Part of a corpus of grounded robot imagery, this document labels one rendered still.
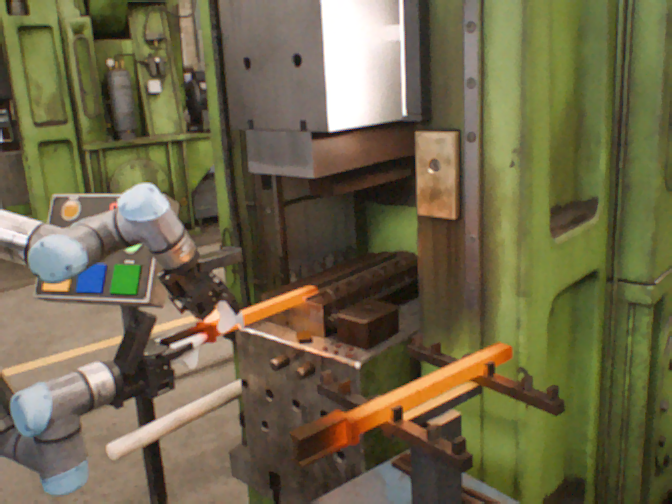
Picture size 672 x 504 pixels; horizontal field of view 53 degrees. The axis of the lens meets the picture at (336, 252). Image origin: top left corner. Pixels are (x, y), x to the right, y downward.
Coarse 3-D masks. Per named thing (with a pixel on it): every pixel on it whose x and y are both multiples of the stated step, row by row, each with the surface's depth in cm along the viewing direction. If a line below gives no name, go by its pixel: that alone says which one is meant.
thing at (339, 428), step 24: (480, 360) 112; (504, 360) 115; (408, 384) 105; (432, 384) 104; (456, 384) 108; (360, 408) 98; (384, 408) 98; (408, 408) 102; (312, 432) 91; (336, 432) 94; (360, 432) 96; (312, 456) 92
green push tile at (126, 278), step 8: (120, 264) 169; (120, 272) 169; (128, 272) 168; (136, 272) 167; (112, 280) 169; (120, 280) 168; (128, 280) 167; (136, 280) 167; (112, 288) 168; (120, 288) 168; (128, 288) 167; (136, 288) 166
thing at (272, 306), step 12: (300, 288) 154; (312, 288) 153; (276, 300) 146; (288, 300) 147; (300, 300) 150; (252, 312) 140; (264, 312) 142; (276, 312) 145; (204, 324) 133; (216, 324) 134; (168, 336) 128; (180, 336) 128; (216, 336) 133
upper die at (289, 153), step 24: (264, 144) 147; (288, 144) 142; (312, 144) 138; (336, 144) 143; (360, 144) 149; (384, 144) 156; (408, 144) 163; (264, 168) 149; (288, 168) 144; (312, 168) 139; (336, 168) 144
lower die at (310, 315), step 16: (368, 256) 186; (384, 256) 178; (416, 256) 179; (320, 272) 174; (336, 272) 170; (368, 272) 166; (384, 272) 167; (400, 272) 167; (416, 272) 173; (288, 288) 160; (352, 288) 157; (368, 288) 158; (416, 288) 174; (304, 304) 151; (320, 304) 147; (336, 304) 150; (352, 304) 155; (272, 320) 159; (288, 320) 155; (304, 320) 152; (320, 320) 148; (320, 336) 150
